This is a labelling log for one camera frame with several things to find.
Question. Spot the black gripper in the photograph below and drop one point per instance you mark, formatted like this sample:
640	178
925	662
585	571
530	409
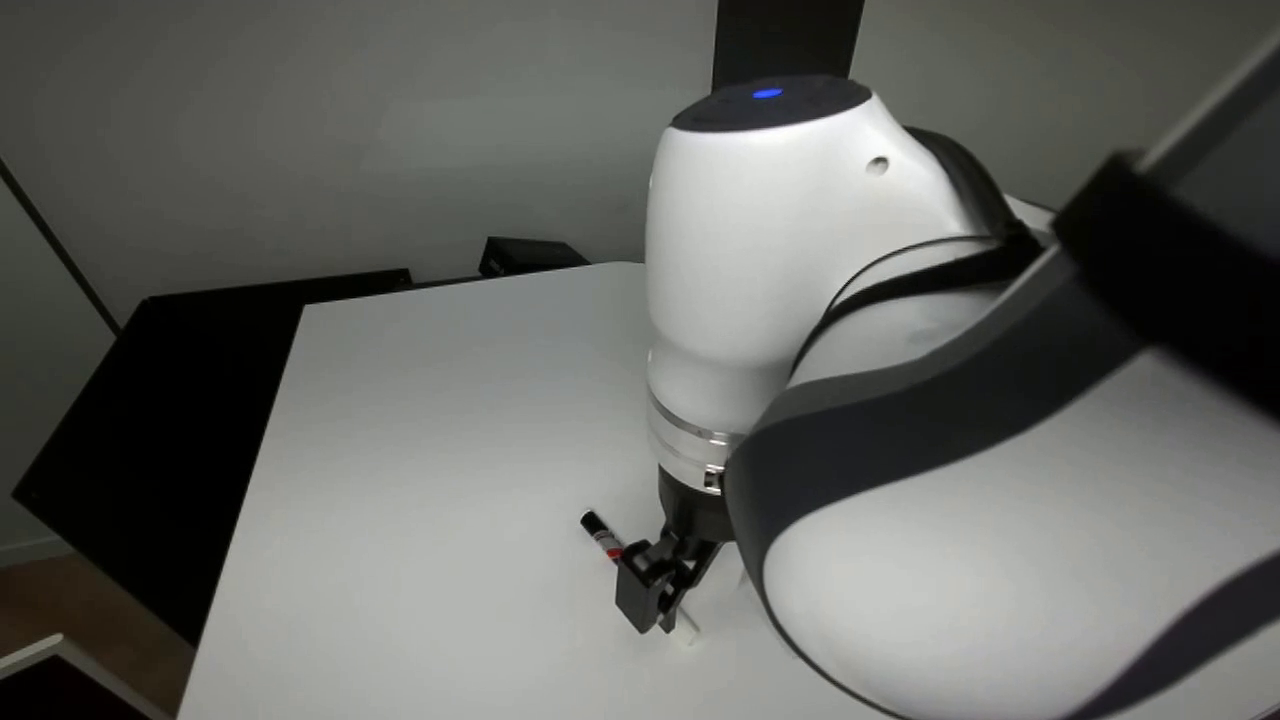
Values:
692	506

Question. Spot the black marker pen white cap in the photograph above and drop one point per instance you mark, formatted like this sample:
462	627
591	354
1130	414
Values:
600	537

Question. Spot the small black box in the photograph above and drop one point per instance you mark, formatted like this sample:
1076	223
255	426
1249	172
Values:
524	252

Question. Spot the white frame bar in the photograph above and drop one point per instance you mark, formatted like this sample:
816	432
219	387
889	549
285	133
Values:
67	662

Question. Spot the thin black wall strip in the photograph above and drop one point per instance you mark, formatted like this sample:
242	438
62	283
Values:
62	249

